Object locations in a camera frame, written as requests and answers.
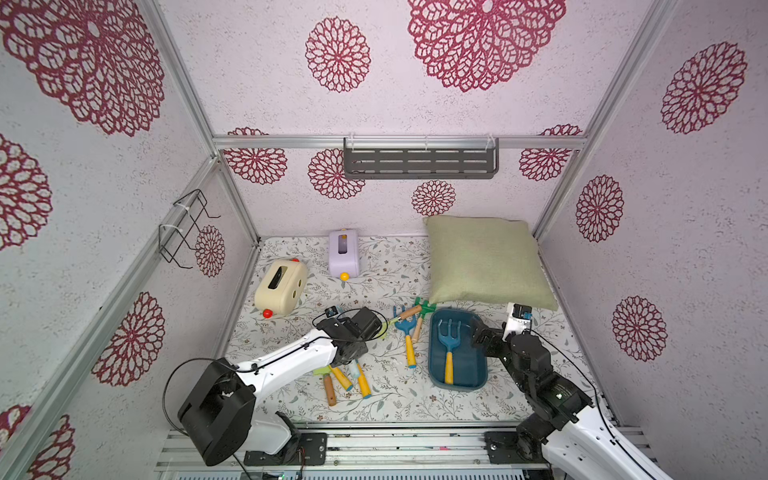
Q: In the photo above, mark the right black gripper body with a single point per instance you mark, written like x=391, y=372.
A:
x=489, y=342

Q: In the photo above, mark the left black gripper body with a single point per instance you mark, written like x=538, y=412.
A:
x=363, y=349

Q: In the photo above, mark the teal plastic storage box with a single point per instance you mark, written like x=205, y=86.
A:
x=470, y=365

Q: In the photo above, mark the light green trowel wooden handle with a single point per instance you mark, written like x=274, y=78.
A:
x=325, y=374

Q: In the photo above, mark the small blue rake yellow handle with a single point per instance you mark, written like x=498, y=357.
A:
x=406, y=327

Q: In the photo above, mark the light green rake wooden handle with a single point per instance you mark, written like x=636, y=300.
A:
x=414, y=310

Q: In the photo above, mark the dark green rake wooden handle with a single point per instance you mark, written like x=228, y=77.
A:
x=426, y=309

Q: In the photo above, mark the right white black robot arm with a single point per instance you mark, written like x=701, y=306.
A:
x=567, y=428

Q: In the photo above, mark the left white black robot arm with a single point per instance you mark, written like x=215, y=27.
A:
x=220, y=413

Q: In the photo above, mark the purple toy toaster box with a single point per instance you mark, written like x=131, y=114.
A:
x=343, y=254

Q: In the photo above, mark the cream toy tissue box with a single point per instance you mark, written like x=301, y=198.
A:
x=281, y=288

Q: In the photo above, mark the green square pillow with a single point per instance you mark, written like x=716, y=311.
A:
x=487, y=260

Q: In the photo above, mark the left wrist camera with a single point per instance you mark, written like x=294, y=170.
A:
x=332, y=312

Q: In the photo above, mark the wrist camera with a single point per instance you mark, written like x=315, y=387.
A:
x=332, y=312
x=519, y=319

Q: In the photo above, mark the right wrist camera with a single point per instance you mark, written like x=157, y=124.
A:
x=519, y=319

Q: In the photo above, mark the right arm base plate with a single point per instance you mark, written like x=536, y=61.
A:
x=511, y=447

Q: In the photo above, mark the aluminium front rail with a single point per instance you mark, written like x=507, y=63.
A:
x=362, y=447

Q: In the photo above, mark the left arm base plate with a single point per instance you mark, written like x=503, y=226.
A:
x=303, y=449

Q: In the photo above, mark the grey wall shelf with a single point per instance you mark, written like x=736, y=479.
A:
x=421, y=163

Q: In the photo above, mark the black wire wall rack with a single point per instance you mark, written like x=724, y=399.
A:
x=174, y=236

